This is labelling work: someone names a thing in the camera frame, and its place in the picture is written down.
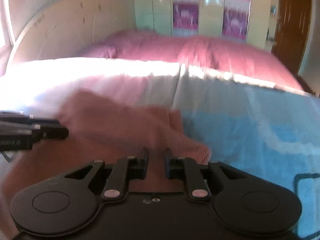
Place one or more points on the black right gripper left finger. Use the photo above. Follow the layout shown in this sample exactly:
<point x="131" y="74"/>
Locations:
<point x="66" y="202"/>

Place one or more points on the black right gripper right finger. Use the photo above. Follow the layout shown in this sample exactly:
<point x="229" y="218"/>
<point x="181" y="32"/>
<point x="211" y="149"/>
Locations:
<point x="243" y="202"/>

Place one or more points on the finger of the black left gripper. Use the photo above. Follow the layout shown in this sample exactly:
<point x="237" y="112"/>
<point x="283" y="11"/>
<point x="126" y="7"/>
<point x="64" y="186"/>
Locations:
<point x="48" y="132"/>
<point x="19" y="119"/>

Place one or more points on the pink knit sweater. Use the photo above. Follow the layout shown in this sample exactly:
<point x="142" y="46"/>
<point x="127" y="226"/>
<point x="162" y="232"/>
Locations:
<point x="100" y="128"/>

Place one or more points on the blue patterned quilt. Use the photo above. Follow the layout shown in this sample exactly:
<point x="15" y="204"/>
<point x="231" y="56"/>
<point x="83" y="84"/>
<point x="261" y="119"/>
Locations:
<point x="248" y="124"/>

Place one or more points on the cream arched headboard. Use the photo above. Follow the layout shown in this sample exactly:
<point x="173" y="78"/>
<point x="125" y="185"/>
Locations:
<point x="65" y="27"/>

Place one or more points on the pink pillow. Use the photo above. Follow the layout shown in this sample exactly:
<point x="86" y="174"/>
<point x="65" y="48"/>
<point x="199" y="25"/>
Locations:
<point x="117" y="43"/>

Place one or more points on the pink folded blanket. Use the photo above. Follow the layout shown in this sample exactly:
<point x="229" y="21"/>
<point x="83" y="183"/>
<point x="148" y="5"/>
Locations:
<point x="218" y="54"/>

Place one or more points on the lower right pink poster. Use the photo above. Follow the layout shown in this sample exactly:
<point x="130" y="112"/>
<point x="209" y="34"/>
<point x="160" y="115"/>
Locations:
<point x="235" y="23"/>

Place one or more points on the brown wooden door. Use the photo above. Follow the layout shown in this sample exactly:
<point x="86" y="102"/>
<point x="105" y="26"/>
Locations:
<point x="292" y="32"/>

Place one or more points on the lower left pink poster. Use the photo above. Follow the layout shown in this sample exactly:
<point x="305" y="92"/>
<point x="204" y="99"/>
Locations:
<point x="185" y="16"/>

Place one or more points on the cream glossy wardrobe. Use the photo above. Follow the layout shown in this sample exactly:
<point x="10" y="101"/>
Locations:
<point x="157" y="15"/>

